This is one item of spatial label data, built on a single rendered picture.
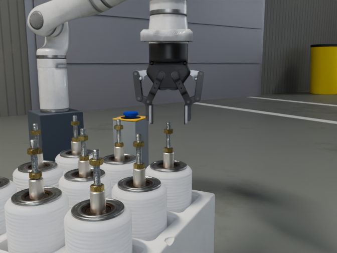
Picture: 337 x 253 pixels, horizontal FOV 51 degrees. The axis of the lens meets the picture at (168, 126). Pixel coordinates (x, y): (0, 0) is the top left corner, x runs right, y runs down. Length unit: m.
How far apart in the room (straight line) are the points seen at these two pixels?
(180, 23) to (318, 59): 4.90
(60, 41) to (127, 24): 2.51
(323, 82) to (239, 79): 1.33
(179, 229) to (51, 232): 0.21
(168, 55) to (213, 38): 3.77
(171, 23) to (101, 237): 0.38
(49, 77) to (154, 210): 0.69
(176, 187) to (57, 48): 0.67
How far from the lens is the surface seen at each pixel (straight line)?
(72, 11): 1.11
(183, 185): 0.69
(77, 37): 3.45
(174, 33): 0.61
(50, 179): 0.72
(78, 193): 0.65
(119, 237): 0.50
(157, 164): 0.72
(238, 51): 4.74
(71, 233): 0.51
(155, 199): 0.59
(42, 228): 0.57
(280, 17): 5.50
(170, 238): 0.60
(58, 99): 1.18
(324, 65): 5.49
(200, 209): 0.71
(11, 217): 0.58
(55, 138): 1.17
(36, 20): 1.18
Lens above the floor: 0.46
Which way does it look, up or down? 10 degrees down
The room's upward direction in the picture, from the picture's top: straight up
